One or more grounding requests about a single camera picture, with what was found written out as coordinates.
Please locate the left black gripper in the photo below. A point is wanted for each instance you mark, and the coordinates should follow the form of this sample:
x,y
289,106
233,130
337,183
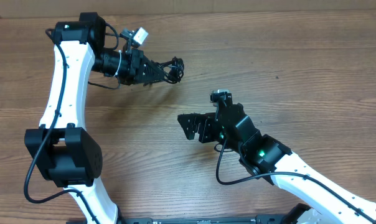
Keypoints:
x,y
138,61

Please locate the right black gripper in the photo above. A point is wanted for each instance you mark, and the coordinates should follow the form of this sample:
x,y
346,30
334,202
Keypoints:
x,y
206,122

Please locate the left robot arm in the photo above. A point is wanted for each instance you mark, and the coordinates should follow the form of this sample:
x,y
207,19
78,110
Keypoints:
x,y
61,148

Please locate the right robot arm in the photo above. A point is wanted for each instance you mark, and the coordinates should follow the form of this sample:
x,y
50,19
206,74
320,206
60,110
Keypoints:
x,y
265,157

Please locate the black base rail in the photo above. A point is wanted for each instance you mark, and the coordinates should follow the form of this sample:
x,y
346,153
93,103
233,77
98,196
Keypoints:
x,y
258,219

